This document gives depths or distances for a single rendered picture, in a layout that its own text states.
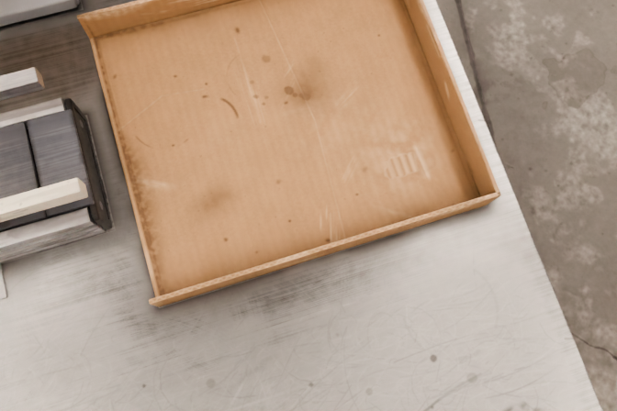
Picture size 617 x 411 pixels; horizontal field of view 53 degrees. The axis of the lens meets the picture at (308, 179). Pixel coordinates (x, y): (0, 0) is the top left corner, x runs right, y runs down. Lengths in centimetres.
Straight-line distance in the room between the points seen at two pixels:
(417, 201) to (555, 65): 113
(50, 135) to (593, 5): 147
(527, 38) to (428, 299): 118
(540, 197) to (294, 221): 105
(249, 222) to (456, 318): 20
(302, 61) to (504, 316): 29
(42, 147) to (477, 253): 38
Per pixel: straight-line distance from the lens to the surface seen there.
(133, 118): 58
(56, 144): 54
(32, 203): 50
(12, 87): 48
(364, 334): 54
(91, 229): 55
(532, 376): 58
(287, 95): 58
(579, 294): 153
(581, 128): 163
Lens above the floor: 137
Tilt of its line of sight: 75 degrees down
